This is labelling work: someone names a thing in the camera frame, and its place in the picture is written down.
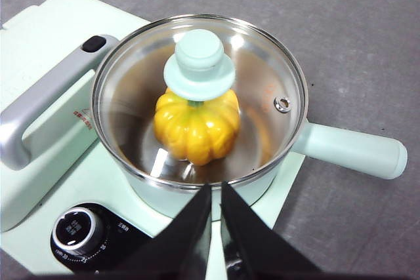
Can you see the glass lid with green knob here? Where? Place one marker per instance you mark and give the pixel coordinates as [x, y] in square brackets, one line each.
[197, 53]

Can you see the mint green breakfast machine base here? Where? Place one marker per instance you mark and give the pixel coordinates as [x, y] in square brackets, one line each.
[288, 178]

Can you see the yellow toy pumpkin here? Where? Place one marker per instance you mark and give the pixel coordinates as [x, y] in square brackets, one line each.
[197, 135]

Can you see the silver control knob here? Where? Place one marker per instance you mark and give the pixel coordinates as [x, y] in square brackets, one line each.
[77, 227]

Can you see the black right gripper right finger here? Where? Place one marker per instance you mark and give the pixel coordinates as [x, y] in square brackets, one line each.
[252, 250]

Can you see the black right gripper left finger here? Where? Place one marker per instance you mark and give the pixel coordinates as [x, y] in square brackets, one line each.
[180, 247]

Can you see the mint green steamer pot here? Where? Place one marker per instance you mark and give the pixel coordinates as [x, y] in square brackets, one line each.
[354, 149]

